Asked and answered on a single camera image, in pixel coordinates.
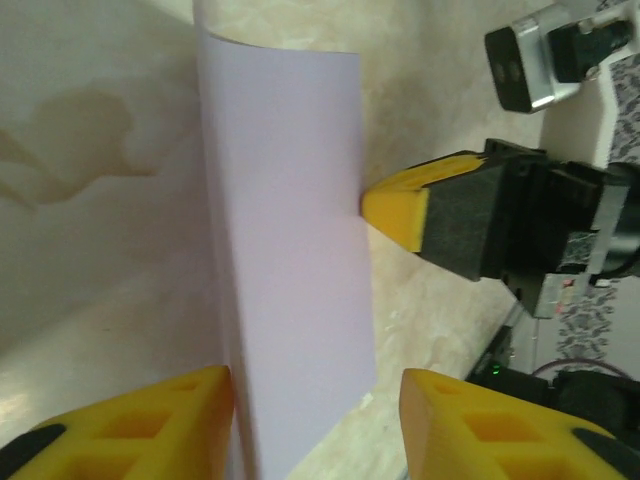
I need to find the light purple paper sheet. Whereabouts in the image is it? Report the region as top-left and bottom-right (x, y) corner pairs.
(192, 0), (377, 480)

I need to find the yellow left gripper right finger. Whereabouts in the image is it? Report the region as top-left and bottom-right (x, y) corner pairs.
(399, 368), (640, 480)

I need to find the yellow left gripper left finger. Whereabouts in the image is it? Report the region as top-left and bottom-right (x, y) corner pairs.
(0, 364), (236, 480)

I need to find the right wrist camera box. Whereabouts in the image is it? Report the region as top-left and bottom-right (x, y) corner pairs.
(484, 0), (634, 114)

